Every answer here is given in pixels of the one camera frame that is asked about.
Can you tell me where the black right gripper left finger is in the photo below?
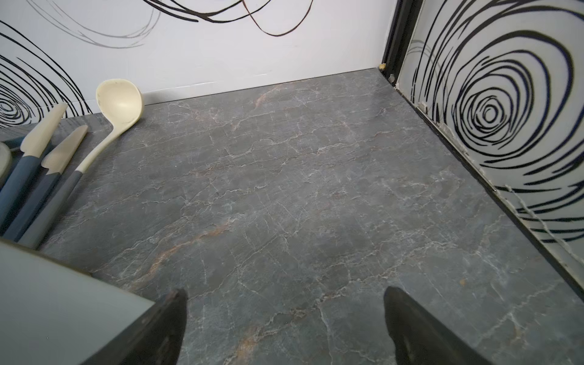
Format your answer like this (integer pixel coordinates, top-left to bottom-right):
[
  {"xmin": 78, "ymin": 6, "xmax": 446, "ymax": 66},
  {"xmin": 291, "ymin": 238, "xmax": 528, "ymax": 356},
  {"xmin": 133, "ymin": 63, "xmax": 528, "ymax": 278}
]
[{"xmin": 84, "ymin": 289, "xmax": 188, "ymax": 364}]

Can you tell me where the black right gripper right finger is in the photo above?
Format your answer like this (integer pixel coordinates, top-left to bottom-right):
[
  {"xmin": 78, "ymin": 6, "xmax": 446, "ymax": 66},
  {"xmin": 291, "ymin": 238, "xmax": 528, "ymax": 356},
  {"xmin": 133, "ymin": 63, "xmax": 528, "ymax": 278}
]
[{"xmin": 383, "ymin": 286, "xmax": 490, "ymax": 365}]

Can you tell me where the white thermos black lid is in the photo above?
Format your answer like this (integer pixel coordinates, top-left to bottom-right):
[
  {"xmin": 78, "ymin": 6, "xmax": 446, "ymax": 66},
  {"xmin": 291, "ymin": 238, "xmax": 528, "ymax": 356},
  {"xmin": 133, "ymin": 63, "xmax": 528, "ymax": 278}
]
[{"xmin": 1, "ymin": 241, "xmax": 154, "ymax": 364}]

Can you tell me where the grey round plate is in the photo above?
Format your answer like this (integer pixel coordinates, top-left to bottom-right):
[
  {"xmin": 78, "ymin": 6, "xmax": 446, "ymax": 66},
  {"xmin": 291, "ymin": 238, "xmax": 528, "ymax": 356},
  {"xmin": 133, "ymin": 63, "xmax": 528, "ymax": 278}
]
[{"xmin": 0, "ymin": 142, "xmax": 12, "ymax": 188}]

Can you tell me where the teal plastic tray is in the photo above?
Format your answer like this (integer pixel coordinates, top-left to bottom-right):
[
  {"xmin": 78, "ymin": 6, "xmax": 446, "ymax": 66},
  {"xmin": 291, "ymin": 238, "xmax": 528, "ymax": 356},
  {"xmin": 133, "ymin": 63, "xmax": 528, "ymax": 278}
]
[{"xmin": 1, "ymin": 135, "xmax": 24, "ymax": 156}]

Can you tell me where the cream scraper blue handle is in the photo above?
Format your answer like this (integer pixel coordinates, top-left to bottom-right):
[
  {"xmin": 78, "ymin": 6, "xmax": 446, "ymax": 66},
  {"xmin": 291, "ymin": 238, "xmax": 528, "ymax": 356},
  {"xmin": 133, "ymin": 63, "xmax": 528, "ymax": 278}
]
[{"xmin": 2, "ymin": 125, "xmax": 88, "ymax": 242}]

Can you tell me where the cream spatula blue handle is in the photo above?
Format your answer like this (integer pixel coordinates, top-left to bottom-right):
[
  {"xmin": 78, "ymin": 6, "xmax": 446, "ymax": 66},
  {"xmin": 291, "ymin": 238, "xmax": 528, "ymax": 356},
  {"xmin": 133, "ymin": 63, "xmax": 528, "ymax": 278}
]
[{"xmin": 1, "ymin": 103, "xmax": 68, "ymax": 233}]

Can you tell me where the cream ladle grey handle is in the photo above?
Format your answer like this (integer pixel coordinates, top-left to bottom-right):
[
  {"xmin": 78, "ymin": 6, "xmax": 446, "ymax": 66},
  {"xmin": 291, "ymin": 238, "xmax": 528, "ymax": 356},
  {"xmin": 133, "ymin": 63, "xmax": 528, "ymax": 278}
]
[{"xmin": 18, "ymin": 79, "xmax": 144, "ymax": 249}]

